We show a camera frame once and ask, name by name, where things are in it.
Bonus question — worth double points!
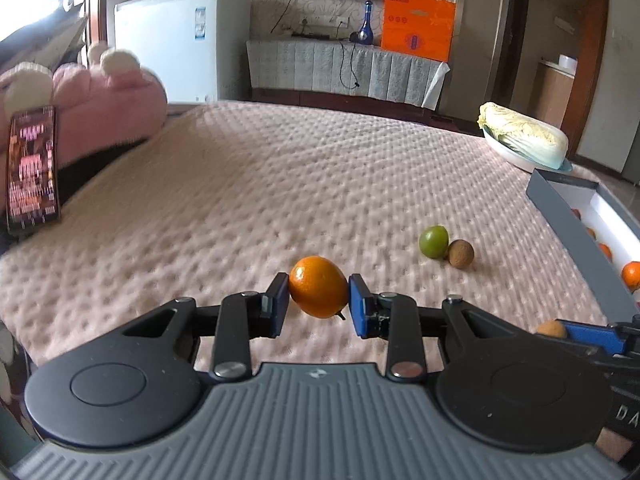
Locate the orange gift box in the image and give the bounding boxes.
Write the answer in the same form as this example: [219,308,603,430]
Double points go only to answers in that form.
[381,0,457,63]

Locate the blue cartoon plate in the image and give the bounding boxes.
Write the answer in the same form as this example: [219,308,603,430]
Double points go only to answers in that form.
[482,125,573,175]

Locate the black smartphone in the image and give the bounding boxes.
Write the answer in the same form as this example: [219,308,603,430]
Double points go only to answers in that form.
[6,105,62,236]

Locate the grey cardboard box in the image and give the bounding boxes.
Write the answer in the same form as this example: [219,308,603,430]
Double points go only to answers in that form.
[526,169,640,325]

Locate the wooden kitchen counter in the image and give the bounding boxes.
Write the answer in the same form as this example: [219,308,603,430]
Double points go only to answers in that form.
[527,60,576,131]

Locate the white chest freezer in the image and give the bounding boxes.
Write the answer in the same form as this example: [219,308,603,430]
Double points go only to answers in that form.
[114,0,251,106]

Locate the black hanging cable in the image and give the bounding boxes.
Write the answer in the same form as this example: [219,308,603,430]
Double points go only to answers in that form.
[339,40,362,88]

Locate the brown kiwi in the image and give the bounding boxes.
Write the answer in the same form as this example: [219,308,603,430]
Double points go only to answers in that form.
[447,240,475,269]

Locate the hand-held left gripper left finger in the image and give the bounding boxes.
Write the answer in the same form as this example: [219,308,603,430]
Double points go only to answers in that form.
[122,272,291,381]

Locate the pink plush toy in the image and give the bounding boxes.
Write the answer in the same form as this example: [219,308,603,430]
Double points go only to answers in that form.
[0,42,169,216]

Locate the napa cabbage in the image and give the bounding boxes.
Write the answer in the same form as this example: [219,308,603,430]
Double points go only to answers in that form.
[477,102,570,170]

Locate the white wall power outlet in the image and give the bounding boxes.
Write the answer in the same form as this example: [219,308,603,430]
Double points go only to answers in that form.
[300,14,349,28]

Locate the dark wooden television cabinet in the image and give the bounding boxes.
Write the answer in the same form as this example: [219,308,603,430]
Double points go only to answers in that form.
[250,87,453,127]

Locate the grey patterned cabinet cloth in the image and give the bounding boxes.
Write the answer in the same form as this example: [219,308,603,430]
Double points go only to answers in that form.
[246,39,451,111]

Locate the blue glass bottle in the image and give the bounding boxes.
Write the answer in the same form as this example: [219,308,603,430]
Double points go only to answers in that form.
[350,0,375,45]

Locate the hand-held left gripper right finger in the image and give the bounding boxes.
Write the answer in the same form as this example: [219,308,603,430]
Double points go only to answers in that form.
[348,273,536,380]

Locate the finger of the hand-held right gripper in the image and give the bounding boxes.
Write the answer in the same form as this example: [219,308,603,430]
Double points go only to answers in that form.
[554,312,640,361]

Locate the green lime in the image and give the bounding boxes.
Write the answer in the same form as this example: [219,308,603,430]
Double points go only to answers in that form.
[419,225,450,260]

